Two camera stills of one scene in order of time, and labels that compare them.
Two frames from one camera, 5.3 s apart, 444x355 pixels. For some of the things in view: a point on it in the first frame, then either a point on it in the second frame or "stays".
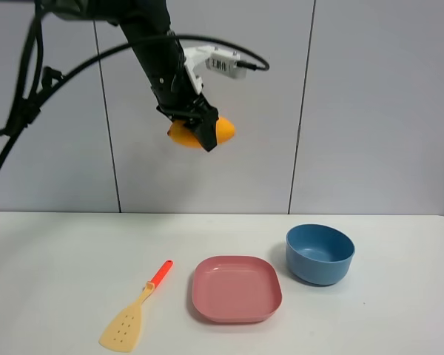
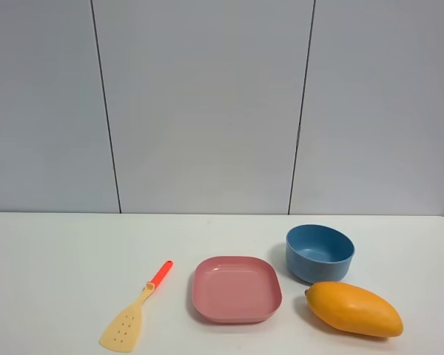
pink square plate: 235,288 stays
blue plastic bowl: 317,255 stays
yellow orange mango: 184,134 → 354,308
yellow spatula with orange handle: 123,334 stays
